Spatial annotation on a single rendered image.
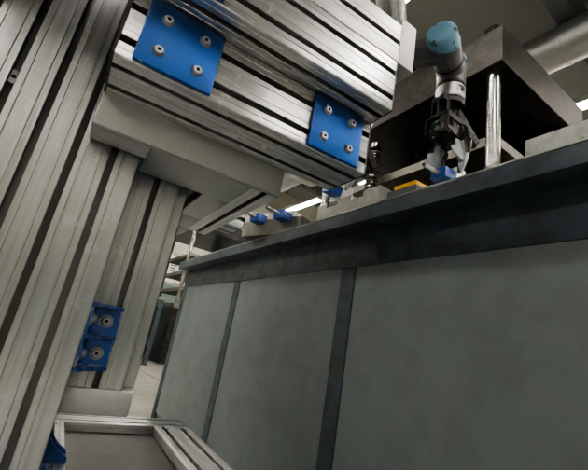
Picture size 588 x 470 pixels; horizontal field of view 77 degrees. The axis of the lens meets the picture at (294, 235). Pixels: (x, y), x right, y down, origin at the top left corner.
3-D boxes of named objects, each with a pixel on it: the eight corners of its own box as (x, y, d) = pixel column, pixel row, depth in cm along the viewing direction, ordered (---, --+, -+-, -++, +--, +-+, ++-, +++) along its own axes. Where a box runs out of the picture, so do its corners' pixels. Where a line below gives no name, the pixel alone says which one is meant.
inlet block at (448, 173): (431, 171, 86) (433, 150, 88) (413, 176, 91) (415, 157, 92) (465, 190, 93) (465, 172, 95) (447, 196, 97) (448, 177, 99)
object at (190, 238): (163, 366, 457) (203, 211, 517) (134, 352, 581) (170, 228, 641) (231, 374, 505) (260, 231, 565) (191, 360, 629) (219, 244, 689)
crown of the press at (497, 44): (501, 130, 152) (502, 15, 170) (312, 201, 258) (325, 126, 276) (588, 200, 194) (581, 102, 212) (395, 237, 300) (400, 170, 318)
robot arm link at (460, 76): (434, 49, 103) (440, 71, 110) (431, 82, 100) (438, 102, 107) (465, 42, 99) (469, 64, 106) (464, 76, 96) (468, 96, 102)
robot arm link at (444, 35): (409, 51, 93) (419, 81, 102) (457, 38, 87) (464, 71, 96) (412, 27, 95) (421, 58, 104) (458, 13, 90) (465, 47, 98)
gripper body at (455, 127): (422, 140, 97) (426, 101, 101) (442, 153, 101) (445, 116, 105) (449, 129, 91) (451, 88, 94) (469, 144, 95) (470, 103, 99)
